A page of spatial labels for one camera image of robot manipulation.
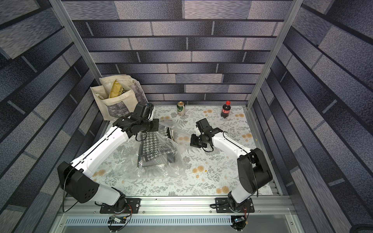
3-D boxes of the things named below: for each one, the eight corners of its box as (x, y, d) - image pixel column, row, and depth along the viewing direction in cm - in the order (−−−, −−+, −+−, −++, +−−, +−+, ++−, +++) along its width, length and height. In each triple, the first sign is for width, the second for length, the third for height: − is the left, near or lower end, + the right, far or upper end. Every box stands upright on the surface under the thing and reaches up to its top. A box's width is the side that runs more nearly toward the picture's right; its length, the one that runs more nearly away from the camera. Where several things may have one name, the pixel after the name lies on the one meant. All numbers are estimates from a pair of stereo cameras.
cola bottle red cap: (221, 118, 114) (224, 107, 104) (220, 112, 119) (223, 100, 109) (227, 118, 114) (231, 107, 104) (226, 112, 119) (230, 100, 109)
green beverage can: (176, 115, 115) (175, 106, 107) (179, 110, 119) (178, 100, 111) (183, 116, 114) (182, 107, 106) (185, 111, 118) (185, 102, 110)
